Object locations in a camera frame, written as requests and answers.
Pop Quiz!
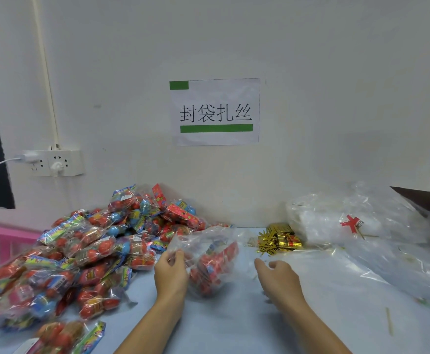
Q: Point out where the person's left hand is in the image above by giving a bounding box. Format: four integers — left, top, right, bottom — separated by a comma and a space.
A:
154, 250, 190, 303

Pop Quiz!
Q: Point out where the person's right hand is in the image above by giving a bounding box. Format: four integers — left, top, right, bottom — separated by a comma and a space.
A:
254, 258, 306, 314

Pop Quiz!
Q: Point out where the clear bag of red candies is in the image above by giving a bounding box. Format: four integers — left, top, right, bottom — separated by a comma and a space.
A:
166, 225, 274, 300

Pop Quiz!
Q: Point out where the person's left forearm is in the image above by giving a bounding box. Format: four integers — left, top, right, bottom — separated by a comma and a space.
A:
114, 296, 186, 354

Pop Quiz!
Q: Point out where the person's right forearm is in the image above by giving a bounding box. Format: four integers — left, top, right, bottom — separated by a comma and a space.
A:
274, 304, 353, 354

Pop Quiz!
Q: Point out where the pile of gold twist ties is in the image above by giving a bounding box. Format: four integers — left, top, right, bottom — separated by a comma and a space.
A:
256, 222, 306, 257

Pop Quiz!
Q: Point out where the stack of clear plastic bags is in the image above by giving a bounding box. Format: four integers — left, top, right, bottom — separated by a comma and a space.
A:
285, 181, 430, 252

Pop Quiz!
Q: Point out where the pile of colourful candy packets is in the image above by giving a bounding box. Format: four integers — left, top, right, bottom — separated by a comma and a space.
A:
0, 183, 235, 354

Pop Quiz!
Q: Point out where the large clear plastic sheet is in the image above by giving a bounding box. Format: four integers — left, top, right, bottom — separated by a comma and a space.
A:
329, 232, 430, 314

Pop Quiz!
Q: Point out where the white power strip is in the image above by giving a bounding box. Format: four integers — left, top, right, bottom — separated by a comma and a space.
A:
22, 145, 84, 177

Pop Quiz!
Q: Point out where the pink plastic stool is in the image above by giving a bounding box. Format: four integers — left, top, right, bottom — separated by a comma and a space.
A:
0, 221, 50, 271

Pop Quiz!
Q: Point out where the brown cardboard box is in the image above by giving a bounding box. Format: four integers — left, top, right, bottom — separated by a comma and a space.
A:
390, 186, 430, 251

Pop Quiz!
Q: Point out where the white paper wall sign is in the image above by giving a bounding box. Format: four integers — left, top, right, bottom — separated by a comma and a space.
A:
169, 78, 261, 146

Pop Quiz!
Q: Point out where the white wall cable conduit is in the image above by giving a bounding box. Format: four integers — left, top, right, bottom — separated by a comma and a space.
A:
31, 0, 61, 148

